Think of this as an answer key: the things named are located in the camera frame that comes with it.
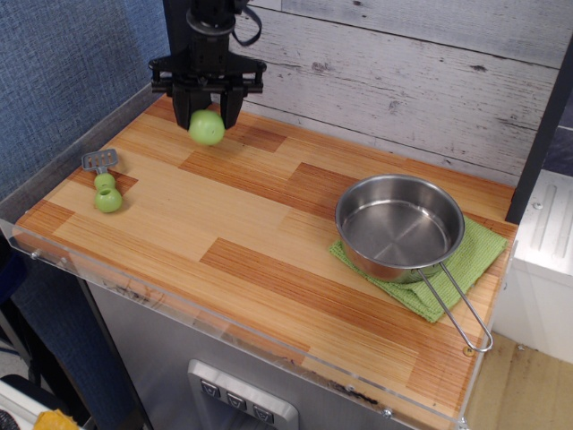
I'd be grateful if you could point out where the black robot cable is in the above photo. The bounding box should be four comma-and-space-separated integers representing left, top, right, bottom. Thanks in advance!
230, 4, 263, 47

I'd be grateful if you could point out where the white ridged box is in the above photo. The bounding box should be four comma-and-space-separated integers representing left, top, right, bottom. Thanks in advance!
493, 170, 572, 363

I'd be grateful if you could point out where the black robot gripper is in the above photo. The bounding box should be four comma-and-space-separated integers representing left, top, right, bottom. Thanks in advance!
149, 33, 267, 130

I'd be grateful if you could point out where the clear acrylic guard rail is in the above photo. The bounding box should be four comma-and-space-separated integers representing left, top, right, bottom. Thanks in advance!
1, 89, 517, 429

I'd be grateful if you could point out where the black post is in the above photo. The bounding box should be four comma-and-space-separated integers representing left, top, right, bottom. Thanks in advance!
163, 0, 192, 59
505, 39, 572, 225

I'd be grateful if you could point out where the black left post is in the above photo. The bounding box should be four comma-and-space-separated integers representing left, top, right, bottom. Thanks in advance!
163, 0, 192, 59

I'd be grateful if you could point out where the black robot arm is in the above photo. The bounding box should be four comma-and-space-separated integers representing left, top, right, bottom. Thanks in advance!
149, 0, 267, 129

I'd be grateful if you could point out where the silver dispenser button panel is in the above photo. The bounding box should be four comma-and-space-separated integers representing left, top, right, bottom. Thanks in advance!
187, 359, 299, 429

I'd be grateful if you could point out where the stainless steel cabinet front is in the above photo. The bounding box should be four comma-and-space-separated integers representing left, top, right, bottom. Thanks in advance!
89, 284, 406, 429

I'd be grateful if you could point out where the stainless steel pot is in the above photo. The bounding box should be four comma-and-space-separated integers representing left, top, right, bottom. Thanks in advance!
334, 174, 493, 353

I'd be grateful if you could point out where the green toy pear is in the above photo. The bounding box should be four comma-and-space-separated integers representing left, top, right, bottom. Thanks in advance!
188, 109, 226, 146

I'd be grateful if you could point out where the black right post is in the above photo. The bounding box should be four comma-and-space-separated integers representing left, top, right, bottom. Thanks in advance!
505, 39, 572, 225

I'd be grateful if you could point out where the yellow black object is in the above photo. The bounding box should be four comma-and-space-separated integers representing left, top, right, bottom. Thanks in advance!
32, 409, 80, 430

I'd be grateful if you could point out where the green handled toy spatula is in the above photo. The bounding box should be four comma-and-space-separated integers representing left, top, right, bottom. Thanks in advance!
81, 149, 123, 213

